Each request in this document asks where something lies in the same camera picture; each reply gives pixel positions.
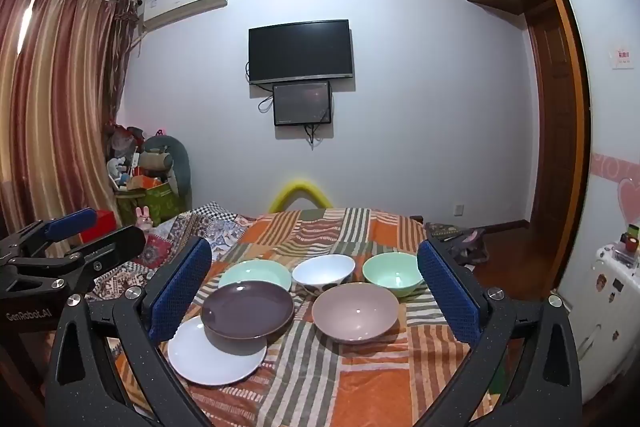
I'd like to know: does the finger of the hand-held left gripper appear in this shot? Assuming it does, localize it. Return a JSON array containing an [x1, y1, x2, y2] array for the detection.
[[37, 207, 98, 248], [70, 225, 147, 295]]

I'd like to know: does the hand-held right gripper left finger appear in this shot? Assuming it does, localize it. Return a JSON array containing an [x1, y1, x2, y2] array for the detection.
[[45, 237, 213, 427]]

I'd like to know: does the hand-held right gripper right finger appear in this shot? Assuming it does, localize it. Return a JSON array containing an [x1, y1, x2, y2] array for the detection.
[[416, 237, 583, 427]]

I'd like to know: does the mint green bowl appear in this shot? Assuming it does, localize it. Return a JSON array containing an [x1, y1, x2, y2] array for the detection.
[[362, 252, 425, 299]]

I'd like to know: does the dark purple plate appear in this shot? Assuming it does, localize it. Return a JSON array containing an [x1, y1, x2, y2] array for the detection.
[[201, 281, 296, 341]]

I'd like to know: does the mint green plate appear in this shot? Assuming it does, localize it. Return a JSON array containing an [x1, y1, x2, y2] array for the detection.
[[218, 259, 292, 293]]

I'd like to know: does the white plate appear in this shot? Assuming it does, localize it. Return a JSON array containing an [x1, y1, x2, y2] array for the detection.
[[167, 316, 268, 387]]

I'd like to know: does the pink bowl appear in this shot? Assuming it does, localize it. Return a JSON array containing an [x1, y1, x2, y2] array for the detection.
[[312, 282, 401, 345]]

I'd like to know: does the white bowl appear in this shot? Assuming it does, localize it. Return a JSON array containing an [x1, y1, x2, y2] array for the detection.
[[292, 254, 357, 298]]

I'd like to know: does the red box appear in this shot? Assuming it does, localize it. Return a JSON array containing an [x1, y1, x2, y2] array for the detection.
[[80, 209, 117, 244]]

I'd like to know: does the dark bag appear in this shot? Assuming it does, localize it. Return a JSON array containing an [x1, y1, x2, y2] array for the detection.
[[425, 222, 493, 265]]

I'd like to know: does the patterned quilt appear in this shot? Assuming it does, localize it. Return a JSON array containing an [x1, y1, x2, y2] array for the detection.
[[87, 201, 256, 303]]

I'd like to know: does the pile of stuffed toys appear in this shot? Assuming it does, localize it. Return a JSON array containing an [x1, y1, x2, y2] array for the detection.
[[105, 122, 146, 192]]

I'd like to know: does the grey plush toy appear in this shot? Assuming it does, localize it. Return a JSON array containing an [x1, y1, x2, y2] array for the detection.
[[140, 134, 192, 198]]

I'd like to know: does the striped curtain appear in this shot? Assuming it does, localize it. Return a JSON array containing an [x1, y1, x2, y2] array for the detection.
[[0, 0, 131, 248]]

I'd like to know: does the striped patchwork blanket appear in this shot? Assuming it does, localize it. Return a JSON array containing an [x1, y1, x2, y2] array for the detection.
[[115, 206, 506, 427]]

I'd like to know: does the white suitcase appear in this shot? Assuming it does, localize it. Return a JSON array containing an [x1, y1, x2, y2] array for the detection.
[[557, 244, 640, 408]]

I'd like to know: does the yellow foam noodle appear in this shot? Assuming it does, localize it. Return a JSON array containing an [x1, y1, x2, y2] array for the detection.
[[268, 177, 335, 214]]

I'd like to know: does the clear plastic box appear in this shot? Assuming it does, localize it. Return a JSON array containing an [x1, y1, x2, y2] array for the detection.
[[612, 242, 640, 266]]

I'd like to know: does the brown wooden door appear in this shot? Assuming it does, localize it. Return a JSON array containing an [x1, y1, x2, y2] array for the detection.
[[525, 7, 581, 228]]

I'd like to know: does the pink heart sticker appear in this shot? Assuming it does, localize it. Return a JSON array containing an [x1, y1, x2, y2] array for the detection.
[[617, 177, 640, 223]]

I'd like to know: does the white sliding wardrobe door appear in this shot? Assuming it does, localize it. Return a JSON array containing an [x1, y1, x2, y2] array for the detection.
[[545, 0, 640, 408]]

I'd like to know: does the wooden door frame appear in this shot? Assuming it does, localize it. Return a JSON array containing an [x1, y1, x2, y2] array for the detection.
[[530, 0, 593, 303]]

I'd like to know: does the black hanging cable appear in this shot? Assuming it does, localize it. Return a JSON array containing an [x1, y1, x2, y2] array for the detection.
[[305, 122, 327, 152]]

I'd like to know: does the small black wall monitor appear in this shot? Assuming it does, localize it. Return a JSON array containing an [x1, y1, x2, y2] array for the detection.
[[272, 81, 333, 126]]

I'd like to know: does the large black wall television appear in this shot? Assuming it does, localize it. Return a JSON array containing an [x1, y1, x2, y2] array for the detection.
[[248, 20, 355, 85]]

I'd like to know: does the paper wall sign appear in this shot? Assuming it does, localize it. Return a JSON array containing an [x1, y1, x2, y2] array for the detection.
[[611, 48, 637, 70]]

